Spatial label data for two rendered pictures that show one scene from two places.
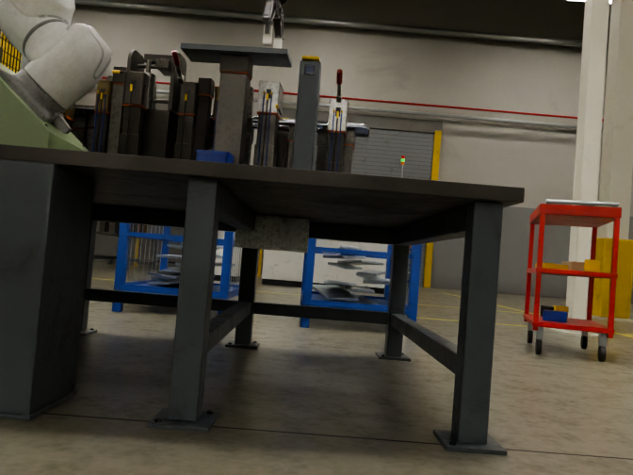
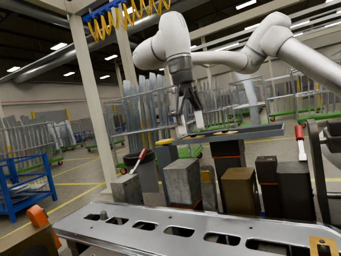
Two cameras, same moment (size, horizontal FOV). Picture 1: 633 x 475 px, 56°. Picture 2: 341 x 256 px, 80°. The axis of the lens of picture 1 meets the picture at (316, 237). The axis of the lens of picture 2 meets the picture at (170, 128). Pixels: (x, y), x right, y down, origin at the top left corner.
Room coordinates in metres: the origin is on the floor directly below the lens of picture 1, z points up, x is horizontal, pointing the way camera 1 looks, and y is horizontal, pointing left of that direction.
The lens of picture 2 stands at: (2.78, 0.50, 1.28)
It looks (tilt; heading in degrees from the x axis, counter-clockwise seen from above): 5 degrees down; 208
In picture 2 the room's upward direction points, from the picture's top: 11 degrees counter-clockwise
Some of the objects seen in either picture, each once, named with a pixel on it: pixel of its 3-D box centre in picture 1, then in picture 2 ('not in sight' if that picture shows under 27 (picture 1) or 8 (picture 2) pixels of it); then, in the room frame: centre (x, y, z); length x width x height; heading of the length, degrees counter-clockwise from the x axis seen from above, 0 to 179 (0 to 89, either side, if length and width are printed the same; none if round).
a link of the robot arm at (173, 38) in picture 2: not in sight; (171, 36); (2.07, 0.20, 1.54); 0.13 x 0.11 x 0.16; 72
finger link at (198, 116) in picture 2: (267, 34); (199, 119); (2.01, 0.22, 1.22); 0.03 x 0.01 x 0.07; 78
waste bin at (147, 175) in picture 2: not in sight; (143, 175); (0.26, -1.47, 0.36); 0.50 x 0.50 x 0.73
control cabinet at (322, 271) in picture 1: (335, 219); not in sight; (10.47, -0.32, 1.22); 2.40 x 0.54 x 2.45; 91
